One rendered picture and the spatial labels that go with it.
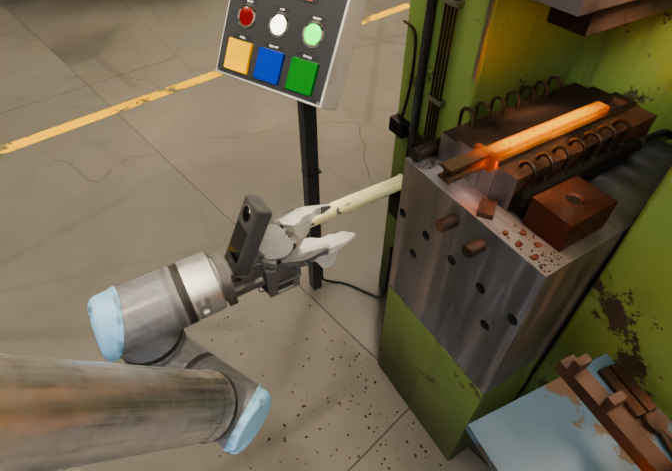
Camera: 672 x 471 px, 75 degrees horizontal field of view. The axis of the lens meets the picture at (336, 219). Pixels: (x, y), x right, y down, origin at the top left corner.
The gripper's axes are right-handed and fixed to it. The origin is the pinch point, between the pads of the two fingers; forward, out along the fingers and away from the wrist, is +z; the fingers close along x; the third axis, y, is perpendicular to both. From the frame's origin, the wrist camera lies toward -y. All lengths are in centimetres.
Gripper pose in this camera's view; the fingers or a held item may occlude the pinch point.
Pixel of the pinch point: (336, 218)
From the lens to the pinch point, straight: 70.0
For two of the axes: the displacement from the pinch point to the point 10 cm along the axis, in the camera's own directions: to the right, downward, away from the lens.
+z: 8.6, -3.6, 3.7
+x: 5.2, 6.0, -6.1
